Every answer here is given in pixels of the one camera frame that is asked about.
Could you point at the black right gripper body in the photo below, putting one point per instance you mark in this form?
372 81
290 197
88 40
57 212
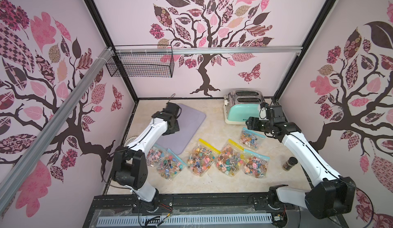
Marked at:
255 123

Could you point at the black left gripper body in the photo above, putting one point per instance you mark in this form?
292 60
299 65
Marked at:
172 130

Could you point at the purple plastic tray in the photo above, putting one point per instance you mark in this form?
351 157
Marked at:
189 121

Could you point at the yellow-zip candy bag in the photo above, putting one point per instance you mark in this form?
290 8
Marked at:
202 157
231 159

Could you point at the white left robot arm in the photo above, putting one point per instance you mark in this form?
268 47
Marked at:
130 165

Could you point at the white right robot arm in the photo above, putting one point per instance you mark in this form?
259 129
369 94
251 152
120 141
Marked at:
331 194

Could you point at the blue-zip candy bag back right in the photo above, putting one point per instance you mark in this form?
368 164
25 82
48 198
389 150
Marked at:
251 139

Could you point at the blue-zip candy bag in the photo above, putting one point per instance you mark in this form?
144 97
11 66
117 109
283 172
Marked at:
251 139
170 166
155 155
255 164

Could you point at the blue-zip candy bag front right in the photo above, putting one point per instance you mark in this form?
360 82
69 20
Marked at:
255 164

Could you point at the blue-zip candy bag far left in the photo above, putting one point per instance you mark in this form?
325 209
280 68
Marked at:
155 155

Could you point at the blue-zip candy bag front left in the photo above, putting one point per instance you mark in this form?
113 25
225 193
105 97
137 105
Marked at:
170 166

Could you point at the mint green toaster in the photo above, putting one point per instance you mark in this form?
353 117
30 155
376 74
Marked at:
240 105

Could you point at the white round strainer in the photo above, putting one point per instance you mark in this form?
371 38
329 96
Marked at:
129 140

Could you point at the black wire basket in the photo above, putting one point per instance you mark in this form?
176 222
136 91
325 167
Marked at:
155 61

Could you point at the aluminium rail back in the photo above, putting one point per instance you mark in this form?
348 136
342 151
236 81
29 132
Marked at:
236 50

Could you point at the aluminium rail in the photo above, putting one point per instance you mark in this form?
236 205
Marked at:
236 50
21 170

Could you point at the white slotted cable duct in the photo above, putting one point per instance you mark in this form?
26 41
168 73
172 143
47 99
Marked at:
183 220

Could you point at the aluminium rail left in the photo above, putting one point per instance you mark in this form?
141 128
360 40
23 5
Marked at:
21 170

